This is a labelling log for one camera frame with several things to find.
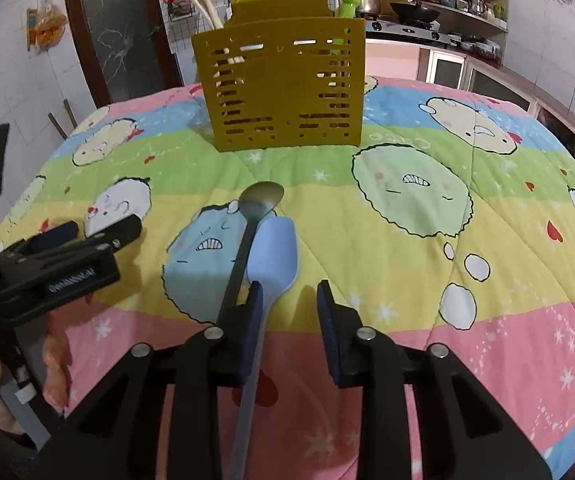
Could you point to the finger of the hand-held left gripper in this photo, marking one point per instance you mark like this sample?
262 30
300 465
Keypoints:
122 230
60 234

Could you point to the plastic bag on wall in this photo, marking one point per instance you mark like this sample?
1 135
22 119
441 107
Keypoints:
45 27

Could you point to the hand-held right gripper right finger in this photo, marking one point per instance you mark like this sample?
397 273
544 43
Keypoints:
328 330

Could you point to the steel pot with lid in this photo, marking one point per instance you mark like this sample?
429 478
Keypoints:
371 4

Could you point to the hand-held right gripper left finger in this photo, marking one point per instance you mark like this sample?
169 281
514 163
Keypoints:
250 330

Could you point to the metal kitchen shelf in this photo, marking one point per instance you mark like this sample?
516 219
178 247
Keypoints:
477 27

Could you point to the blue silicone spatula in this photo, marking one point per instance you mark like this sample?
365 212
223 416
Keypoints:
272 250

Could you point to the black wok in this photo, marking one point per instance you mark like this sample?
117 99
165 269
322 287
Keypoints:
415 11

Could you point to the gas stove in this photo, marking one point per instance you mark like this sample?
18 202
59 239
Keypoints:
412 30

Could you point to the dark door with frosted glass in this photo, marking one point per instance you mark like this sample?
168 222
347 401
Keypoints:
117 35

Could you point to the steel kettle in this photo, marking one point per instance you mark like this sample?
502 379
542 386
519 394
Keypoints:
476 6

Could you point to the yellow perforated utensil holder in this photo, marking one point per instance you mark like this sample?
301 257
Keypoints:
277 85

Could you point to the wooden sticks against wall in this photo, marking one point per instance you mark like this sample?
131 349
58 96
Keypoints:
62 120

